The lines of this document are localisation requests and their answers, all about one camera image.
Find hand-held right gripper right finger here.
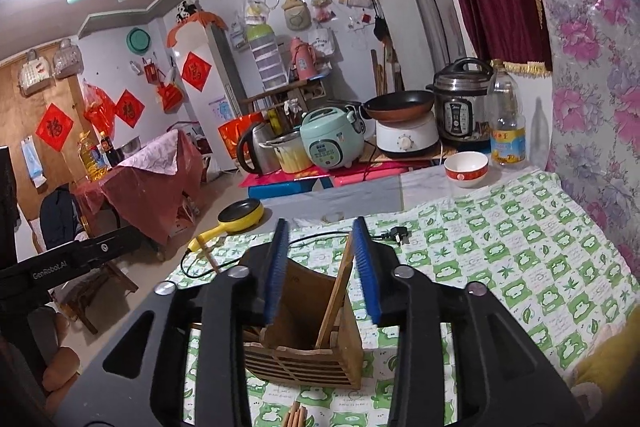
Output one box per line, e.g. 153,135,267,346
351,216,586,427

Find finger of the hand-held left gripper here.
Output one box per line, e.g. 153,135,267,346
70,226,142,270

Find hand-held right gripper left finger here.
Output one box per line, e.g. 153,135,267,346
65,219,292,427

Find slim wooden chopstick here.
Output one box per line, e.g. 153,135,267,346
314,234,357,350

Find wooden slatted chopstick holder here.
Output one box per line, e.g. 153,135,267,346
235,234,366,390

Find bundle of wooden chopsticks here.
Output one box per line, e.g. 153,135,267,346
197,237,307,427

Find person's left hand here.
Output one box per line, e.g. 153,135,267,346
42,312,82,395

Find red plastic table cover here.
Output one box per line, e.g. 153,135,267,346
75,129,206,248

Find dark jacket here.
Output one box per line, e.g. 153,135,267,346
40,187,83,253

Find yellow electric frying pan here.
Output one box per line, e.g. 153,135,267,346
189,198,265,253

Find yellow cooking oil jug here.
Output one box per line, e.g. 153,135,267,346
77,131,110,182

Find dark sauce bottle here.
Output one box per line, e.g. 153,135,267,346
97,130,115,168

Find white patterned cloth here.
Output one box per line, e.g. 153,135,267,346
114,129,182,178

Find cream pot with steel lid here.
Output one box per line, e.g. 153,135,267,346
265,130,313,174

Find stainless steel kettle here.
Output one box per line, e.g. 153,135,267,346
236,122,281,178

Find red diamond paper poster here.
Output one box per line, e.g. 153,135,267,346
35,103,75,152
114,89,147,128
180,52,213,92

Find mint green rice cooker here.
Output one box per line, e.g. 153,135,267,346
300,104,368,171

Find green checked tablecloth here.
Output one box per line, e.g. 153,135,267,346
165,169,640,427

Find white electric hot plate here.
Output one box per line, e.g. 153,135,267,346
375,112,441,159

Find red plastic bag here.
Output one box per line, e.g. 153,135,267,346
82,82,117,135

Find red gift bag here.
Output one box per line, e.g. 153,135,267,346
217,112,266,158

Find red and white bowl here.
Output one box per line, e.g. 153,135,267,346
444,152,489,182

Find white refrigerator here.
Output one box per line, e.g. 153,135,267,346
170,22,241,172

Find copper frying pan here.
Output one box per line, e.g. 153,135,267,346
345,90,436,122

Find checked hanging handbag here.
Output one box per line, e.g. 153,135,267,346
17,48,55,96

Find steel pressure cooker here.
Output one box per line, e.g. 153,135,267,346
426,57,496,142

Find clear plastic oil bottle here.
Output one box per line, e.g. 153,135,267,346
487,59,527,168

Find clear hanging handbag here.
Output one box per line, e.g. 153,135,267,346
52,38,81,80

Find green round basin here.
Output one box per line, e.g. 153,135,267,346
126,27,153,54

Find pink thermos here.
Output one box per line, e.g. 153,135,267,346
290,37,317,80

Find plastic drawer tower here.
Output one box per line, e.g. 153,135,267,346
246,24,291,90

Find white tote bag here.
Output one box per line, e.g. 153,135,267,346
307,27,335,58

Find orange cloth cover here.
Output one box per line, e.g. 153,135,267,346
166,11,228,48

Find beige jar-shaped pouch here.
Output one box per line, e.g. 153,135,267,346
281,0,312,30

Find plastic bag with yellow item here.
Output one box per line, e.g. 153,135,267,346
243,0,273,26

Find floral plastic sheet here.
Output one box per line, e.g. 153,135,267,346
507,0,640,278

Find black power cable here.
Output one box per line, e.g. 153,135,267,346
180,227,412,280

